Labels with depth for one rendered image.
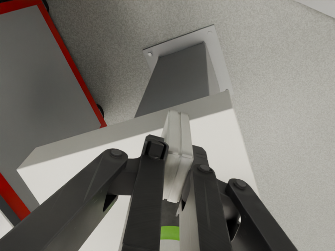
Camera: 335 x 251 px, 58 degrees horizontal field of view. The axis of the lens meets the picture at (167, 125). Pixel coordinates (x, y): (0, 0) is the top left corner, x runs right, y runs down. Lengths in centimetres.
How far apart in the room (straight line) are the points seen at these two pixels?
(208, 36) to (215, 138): 82
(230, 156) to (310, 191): 124
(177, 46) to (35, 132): 63
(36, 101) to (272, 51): 88
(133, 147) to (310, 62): 100
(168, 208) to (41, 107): 62
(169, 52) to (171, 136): 108
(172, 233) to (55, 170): 22
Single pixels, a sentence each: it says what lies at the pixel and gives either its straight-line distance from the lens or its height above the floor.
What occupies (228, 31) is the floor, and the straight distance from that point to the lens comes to 124.
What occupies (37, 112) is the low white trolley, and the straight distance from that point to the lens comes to 97.
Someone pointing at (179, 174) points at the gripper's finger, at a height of 109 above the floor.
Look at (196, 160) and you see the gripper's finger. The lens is 17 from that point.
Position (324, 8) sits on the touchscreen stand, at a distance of 127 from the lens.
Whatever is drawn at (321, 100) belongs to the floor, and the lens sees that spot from 142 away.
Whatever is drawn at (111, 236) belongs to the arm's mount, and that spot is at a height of 84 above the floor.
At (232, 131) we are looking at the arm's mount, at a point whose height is 83.
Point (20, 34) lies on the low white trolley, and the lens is 106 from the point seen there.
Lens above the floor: 121
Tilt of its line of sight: 61 degrees down
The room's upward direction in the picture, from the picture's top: 169 degrees counter-clockwise
